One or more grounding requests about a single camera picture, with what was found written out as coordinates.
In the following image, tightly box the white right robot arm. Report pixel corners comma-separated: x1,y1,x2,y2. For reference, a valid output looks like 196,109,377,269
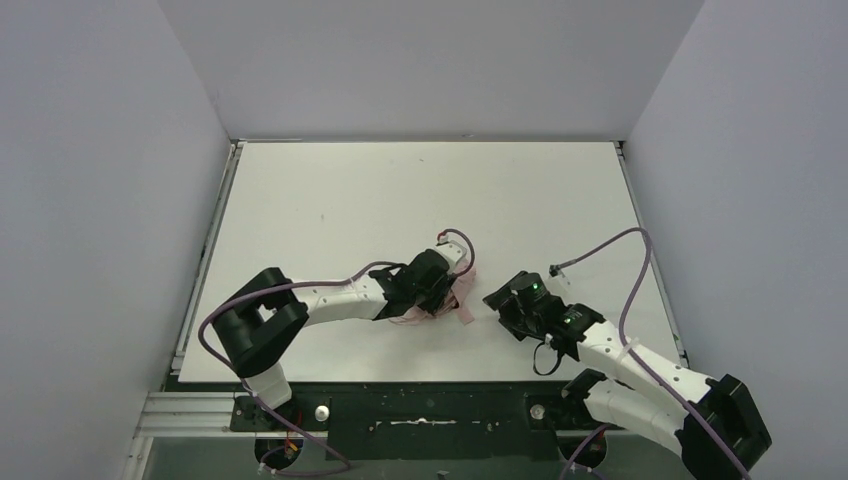
483,271,773,479

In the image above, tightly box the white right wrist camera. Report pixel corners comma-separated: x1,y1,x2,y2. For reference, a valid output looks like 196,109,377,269
546,264,572,292

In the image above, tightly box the pink folding umbrella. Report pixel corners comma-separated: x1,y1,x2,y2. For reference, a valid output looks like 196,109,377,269
389,267,477,326

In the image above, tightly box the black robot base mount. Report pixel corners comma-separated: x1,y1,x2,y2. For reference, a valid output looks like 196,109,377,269
230,381,598,461

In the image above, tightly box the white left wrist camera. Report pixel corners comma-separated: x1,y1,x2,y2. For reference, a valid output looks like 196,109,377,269
435,238,470,274

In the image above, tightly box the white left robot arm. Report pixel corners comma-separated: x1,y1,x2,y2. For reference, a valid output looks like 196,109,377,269
201,243,467,409

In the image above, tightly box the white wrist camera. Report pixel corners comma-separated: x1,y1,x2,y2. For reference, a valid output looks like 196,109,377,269
546,264,572,292
435,238,470,274

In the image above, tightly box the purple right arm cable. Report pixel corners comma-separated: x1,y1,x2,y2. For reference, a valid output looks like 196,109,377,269
548,227,753,480

